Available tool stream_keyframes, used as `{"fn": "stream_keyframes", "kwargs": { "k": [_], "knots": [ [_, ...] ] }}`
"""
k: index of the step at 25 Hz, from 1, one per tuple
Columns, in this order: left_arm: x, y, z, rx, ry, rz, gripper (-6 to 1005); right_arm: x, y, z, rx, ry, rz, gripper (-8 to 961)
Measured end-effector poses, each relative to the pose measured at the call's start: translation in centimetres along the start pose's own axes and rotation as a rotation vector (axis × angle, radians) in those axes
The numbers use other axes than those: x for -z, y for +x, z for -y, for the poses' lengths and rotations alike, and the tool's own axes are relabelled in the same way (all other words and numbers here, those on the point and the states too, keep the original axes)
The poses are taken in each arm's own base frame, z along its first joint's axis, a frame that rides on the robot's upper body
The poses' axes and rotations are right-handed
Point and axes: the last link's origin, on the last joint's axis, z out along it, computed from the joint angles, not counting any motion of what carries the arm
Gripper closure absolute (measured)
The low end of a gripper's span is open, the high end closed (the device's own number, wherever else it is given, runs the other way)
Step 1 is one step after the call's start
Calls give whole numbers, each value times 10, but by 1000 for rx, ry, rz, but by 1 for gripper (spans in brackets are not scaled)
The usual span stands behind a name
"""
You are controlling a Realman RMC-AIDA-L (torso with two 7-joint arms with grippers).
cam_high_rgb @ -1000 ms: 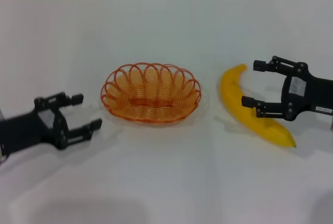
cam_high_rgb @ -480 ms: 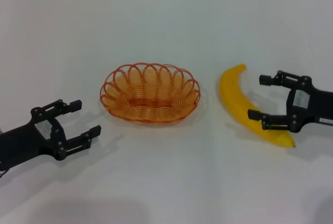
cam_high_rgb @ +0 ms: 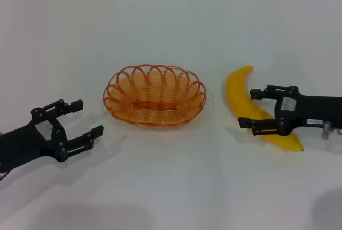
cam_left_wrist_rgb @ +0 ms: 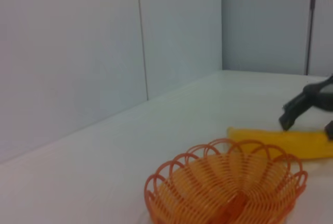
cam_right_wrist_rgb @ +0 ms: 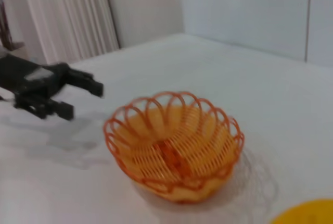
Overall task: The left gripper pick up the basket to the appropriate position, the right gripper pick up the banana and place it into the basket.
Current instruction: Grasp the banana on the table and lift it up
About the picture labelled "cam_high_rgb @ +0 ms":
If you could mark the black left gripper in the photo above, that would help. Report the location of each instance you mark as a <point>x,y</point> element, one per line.
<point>24,144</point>

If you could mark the right wrist metal connector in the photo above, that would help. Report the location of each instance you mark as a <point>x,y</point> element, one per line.
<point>326,131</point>

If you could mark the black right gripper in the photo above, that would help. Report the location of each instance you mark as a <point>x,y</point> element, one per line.
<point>315,109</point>

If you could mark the orange woven plastic basket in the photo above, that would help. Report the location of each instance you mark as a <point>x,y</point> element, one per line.
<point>155,117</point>

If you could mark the yellow banana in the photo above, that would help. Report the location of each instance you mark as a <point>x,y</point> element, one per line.
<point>237,88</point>

